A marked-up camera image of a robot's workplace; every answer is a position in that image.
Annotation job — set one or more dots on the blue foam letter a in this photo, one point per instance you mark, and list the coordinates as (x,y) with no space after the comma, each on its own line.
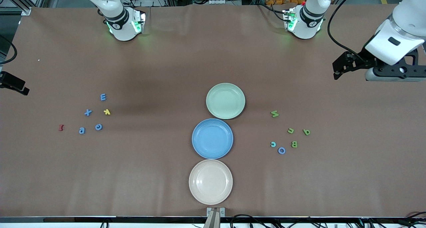
(82,131)

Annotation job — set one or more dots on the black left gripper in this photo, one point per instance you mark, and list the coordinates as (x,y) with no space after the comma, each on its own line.
(361,61)

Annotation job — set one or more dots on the blue foam letter X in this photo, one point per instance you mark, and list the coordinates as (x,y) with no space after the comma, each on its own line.
(88,112)

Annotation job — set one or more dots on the green foam letter M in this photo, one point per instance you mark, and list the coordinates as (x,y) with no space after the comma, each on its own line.
(274,114)

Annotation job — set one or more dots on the beige plate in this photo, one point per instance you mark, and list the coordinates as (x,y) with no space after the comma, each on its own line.
(210,182)

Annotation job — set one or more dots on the blue foam letter O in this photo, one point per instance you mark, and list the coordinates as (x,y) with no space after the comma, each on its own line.
(279,150)

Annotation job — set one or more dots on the green foam letter B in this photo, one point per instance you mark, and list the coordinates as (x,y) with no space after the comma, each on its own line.
(294,144)

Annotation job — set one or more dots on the pale green plate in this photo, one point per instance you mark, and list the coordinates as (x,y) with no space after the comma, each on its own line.
(225,108)

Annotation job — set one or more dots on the blue foam letter E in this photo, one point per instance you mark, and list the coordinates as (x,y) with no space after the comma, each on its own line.
(96,127)
(103,97)

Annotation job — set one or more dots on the green foam letter q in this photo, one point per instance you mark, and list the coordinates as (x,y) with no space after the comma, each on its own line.
(306,132)

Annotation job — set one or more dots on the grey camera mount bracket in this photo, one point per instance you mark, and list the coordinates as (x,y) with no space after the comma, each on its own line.
(215,216)

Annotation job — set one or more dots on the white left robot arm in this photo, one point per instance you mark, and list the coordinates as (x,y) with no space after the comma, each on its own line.
(309,25)

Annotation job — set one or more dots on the black table edge rail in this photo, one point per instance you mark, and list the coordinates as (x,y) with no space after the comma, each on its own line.
(133,219)

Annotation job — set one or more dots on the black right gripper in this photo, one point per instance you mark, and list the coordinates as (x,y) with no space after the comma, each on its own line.
(10,80)

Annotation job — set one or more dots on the brown table cover sheet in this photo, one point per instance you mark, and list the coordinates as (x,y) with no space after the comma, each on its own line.
(166,71)

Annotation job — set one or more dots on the blue plate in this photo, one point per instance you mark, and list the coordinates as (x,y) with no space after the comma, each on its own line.
(213,144)

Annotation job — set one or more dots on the aluminium frame profile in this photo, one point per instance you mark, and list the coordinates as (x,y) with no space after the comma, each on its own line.
(26,10)

